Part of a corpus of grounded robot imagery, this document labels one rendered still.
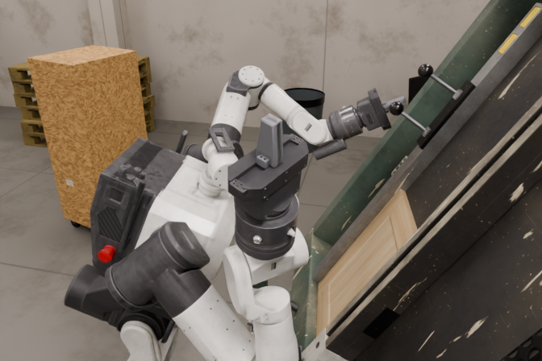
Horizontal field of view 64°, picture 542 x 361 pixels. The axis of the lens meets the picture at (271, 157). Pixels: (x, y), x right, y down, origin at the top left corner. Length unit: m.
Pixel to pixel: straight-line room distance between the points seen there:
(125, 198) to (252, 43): 4.07
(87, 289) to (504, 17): 1.32
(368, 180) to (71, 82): 1.94
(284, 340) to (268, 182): 0.32
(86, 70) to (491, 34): 2.21
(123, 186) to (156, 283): 0.23
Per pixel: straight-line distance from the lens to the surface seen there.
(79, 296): 1.24
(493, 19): 1.41
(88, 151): 2.97
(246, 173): 0.53
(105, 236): 1.02
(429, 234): 0.89
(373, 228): 1.25
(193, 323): 0.81
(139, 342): 1.22
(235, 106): 1.25
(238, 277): 0.65
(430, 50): 4.76
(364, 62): 4.76
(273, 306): 0.72
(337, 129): 1.24
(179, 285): 0.80
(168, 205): 0.90
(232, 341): 0.82
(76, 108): 2.91
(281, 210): 0.57
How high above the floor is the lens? 1.81
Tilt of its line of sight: 25 degrees down
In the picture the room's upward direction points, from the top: straight up
